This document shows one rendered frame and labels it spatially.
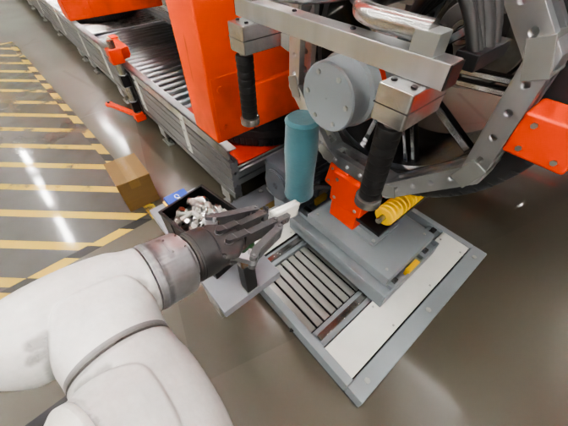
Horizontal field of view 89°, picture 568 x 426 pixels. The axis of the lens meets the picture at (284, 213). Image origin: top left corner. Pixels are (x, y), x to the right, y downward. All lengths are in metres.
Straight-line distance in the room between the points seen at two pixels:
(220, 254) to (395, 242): 0.85
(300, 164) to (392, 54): 0.42
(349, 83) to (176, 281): 0.40
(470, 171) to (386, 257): 0.56
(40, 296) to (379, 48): 0.46
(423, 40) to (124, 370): 0.44
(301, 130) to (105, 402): 0.60
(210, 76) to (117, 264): 0.70
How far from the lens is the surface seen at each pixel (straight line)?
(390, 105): 0.40
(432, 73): 0.40
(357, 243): 1.12
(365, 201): 0.49
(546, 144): 0.59
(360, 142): 0.89
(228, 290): 0.74
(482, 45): 0.45
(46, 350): 0.36
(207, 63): 0.94
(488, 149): 0.62
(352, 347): 1.09
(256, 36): 0.62
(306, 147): 0.74
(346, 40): 0.46
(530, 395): 1.38
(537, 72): 0.57
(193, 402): 0.30
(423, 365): 1.24
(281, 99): 1.15
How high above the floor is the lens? 1.10
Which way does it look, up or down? 48 degrees down
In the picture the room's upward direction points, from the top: straight up
